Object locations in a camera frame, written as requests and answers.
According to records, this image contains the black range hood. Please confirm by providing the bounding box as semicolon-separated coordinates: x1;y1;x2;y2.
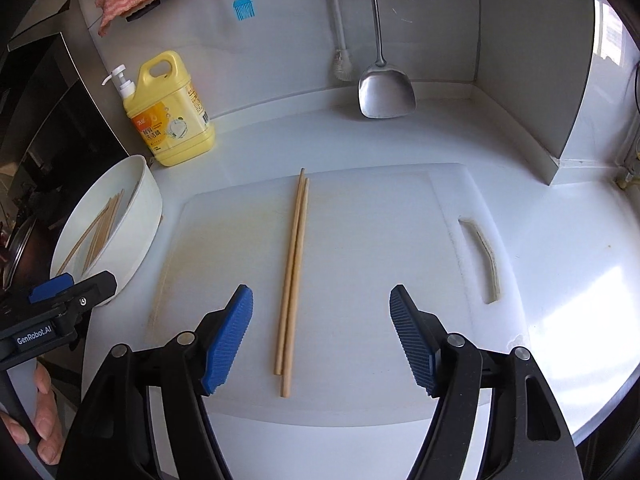
0;0;131;196

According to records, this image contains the white bottle brush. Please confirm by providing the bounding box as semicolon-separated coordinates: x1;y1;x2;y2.
322;0;354;82

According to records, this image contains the white round bowl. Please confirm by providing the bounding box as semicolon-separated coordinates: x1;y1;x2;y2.
50;154;164;308

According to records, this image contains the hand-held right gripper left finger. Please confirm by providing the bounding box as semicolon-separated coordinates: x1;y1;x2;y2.
54;284;254;480

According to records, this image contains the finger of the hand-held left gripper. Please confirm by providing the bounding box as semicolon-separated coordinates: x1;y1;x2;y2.
62;270;118;319
28;273;75;305

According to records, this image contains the white plastic cutting board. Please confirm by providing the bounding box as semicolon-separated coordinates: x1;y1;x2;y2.
149;161;528;466

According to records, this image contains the yellow dish soap bottle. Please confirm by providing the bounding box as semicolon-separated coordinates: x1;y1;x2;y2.
102;50;217;168

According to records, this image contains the bundle of wooden chopsticks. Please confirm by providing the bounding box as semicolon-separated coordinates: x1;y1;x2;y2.
56;189;126;277

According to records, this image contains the steel cooking spatula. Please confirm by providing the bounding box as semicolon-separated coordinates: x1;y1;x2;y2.
357;0;417;120

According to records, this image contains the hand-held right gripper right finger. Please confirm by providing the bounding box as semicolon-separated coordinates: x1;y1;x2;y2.
389;283;587;480

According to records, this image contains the dark cooking pot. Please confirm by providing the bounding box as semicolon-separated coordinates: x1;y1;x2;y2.
0;205;46;291

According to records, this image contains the window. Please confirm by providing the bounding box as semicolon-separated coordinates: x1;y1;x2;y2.
592;0;640;191

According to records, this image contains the wooden chopstick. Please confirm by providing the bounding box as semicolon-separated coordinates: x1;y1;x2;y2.
273;168;306;376
280;178;311;399

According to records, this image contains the person's left hand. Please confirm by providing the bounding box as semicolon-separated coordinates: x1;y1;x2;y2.
0;361;65;467

